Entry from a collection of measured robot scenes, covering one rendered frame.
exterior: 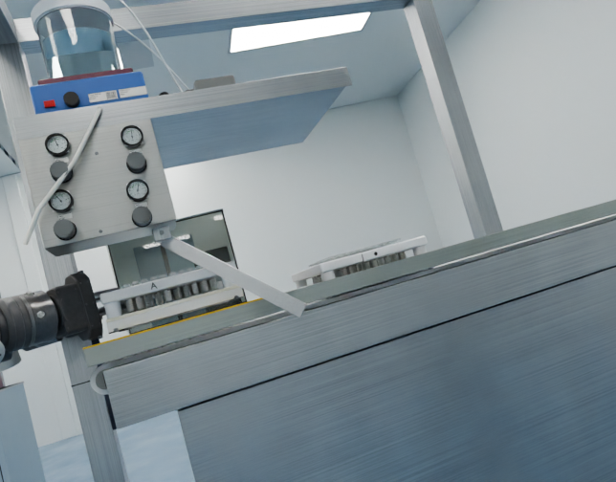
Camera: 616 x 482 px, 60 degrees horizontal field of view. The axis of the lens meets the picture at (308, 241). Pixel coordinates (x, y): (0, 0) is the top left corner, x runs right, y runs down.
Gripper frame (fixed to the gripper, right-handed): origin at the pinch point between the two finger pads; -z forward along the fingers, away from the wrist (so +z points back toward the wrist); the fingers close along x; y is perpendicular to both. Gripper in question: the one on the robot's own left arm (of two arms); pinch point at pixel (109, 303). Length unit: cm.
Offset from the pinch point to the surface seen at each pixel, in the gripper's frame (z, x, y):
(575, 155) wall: -307, -23, -254
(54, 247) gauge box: 0.8, -10.1, 23.3
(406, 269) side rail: -59, 11, 12
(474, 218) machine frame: -95, 5, -25
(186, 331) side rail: -15.2, 9.8, 18.1
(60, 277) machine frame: 9.8, -9.1, -7.3
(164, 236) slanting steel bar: -16.1, -7.7, 17.4
